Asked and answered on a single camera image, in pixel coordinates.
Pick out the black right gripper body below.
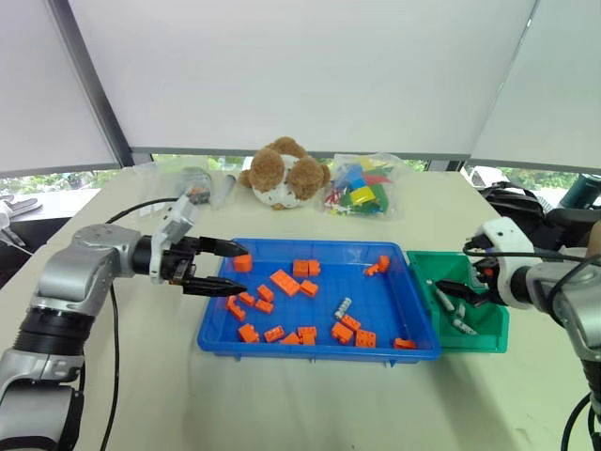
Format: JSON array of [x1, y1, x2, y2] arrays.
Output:
[[469, 257, 501, 309]]

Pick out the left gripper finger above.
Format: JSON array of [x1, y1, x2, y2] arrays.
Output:
[[180, 275, 249, 298], [198, 237, 254, 258]]

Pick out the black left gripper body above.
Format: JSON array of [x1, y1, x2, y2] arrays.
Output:
[[161, 236, 205, 288]]

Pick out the green plastic bin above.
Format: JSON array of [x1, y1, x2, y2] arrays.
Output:
[[405, 250, 511, 354]]

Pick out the blue plastic bin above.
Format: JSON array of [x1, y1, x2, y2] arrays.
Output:
[[196, 238, 444, 362]]

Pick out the clear plastic bag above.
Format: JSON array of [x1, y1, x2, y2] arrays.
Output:
[[157, 159, 239, 213]]

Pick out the long orange toy brick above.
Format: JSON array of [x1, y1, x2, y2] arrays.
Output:
[[269, 269, 301, 298]]

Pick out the grey motor with orange plug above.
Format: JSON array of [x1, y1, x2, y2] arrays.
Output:
[[179, 166, 213, 206]]

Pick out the black backpack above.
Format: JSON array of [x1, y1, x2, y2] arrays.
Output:
[[477, 180, 601, 253]]

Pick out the brown white plush bear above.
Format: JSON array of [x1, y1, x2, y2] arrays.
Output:
[[239, 135, 332, 211]]

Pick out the clear bag of colourful bricks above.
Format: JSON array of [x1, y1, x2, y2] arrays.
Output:
[[320, 151, 410, 223]]

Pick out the teal bottle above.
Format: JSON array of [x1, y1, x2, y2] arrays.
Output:
[[557, 172, 601, 210]]

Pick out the dark side desk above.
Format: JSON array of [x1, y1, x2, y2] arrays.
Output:
[[0, 187, 102, 288]]

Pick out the white roller blind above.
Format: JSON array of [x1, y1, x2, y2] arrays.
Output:
[[0, 0, 122, 176], [469, 0, 601, 171], [67, 0, 540, 157]]

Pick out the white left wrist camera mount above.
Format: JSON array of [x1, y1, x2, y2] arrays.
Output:
[[149, 193, 199, 286]]

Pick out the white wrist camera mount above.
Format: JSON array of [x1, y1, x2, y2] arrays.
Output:
[[470, 217, 536, 311], [149, 193, 199, 286]]

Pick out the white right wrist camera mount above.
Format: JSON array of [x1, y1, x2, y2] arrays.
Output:
[[470, 217, 536, 311]]

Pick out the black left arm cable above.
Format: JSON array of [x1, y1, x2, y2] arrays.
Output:
[[98, 197, 184, 451]]

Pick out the grey window frame rail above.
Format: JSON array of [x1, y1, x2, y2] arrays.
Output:
[[130, 147, 472, 162]]

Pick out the grey window frame post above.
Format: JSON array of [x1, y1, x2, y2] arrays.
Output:
[[45, 0, 136, 168]]

